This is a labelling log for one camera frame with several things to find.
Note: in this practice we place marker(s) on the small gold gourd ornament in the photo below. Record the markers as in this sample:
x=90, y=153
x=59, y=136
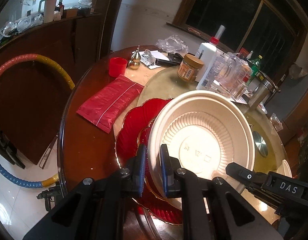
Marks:
x=134, y=62

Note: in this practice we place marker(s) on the green plastic bottle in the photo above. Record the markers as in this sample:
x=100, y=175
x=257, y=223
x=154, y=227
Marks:
x=255, y=67

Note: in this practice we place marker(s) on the small clear plastic box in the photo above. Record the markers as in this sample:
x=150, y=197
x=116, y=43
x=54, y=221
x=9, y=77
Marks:
x=277, y=124

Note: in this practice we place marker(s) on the blue patterned snack dish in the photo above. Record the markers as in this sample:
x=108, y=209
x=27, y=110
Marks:
x=261, y=108

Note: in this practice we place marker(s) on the gold glitter turntable mat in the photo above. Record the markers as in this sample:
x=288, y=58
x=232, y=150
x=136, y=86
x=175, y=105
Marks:
x=269, y=150

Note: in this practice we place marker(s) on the red plastic cup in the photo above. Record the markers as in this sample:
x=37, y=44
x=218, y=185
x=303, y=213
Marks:
x=117, y=66

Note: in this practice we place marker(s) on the clear bottle red cap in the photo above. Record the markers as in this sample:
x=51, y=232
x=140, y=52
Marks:
x=209, y=76

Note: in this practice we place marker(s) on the steel turntable hub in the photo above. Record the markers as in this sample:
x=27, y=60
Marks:
x=260, y=144

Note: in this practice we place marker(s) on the red plate with sticker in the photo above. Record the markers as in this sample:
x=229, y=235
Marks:
x=143, y=138

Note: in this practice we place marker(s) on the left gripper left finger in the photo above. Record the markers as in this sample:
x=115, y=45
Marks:
x=135, y=180

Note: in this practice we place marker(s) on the peanut butter jar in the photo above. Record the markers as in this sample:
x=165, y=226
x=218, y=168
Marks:
x=189, y=68

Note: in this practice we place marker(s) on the steel thermos flask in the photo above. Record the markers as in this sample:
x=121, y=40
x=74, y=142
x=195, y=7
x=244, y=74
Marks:
x=263, y=89

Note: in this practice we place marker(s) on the large red glass plate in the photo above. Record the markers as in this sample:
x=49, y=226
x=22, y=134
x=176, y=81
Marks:
x=126, y=147

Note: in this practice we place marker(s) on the glass beer mug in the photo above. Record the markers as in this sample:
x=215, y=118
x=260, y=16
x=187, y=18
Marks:
x=226, y=72

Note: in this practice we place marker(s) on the grey refrigerator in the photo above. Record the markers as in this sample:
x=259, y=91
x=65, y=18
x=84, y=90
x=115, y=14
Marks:
x=291, y=104

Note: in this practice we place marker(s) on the white moutai liquor bottle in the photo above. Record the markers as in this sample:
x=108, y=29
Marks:
x=207, y=54

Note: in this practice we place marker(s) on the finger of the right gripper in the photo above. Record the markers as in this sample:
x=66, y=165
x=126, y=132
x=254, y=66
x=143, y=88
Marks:
x=244, y=176

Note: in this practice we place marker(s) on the cream ribbed plastic bowl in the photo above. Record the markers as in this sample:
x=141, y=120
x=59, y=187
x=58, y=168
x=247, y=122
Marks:
x=205, y=132

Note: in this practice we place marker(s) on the colourful hula hoop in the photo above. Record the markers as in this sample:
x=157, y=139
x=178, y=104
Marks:
x=33, y=93

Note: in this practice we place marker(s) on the red foil packet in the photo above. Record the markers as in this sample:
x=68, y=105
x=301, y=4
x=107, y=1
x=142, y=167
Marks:
x=103, y=108

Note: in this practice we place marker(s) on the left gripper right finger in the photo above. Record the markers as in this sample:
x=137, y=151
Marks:
x=173, y=178

